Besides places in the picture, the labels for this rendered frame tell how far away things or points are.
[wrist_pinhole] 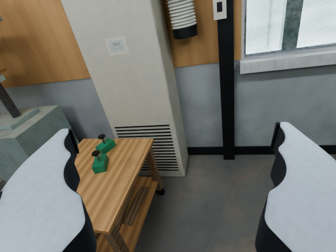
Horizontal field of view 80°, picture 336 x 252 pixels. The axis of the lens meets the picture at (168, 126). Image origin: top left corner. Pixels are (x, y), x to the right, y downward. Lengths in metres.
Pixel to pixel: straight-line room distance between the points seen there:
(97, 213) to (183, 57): 1.13
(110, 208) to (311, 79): 1.50
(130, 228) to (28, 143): 0.94
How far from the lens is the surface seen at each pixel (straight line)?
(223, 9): 1.38
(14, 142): 1.74
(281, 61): 1.54
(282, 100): 1.73
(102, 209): 1.07
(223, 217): 1.54
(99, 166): 1.23
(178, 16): 1.32
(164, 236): 1.51
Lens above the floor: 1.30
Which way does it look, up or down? 32 degrees down
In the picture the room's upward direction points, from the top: 12 degrees counter-clockwise
